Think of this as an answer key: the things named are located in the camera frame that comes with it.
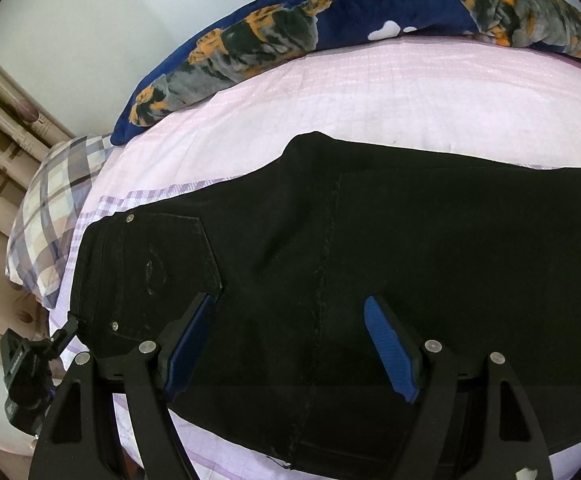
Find black pants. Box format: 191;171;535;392
70;133;581;479

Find plaid checkered pillow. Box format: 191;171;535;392
5;136;112;310

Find beige patterned curtain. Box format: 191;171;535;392
0;39;77;366

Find pink and purple bedsheet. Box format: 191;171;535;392
47;34;581;480

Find navy blue dog-print blanket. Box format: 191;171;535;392
112;0;581;145

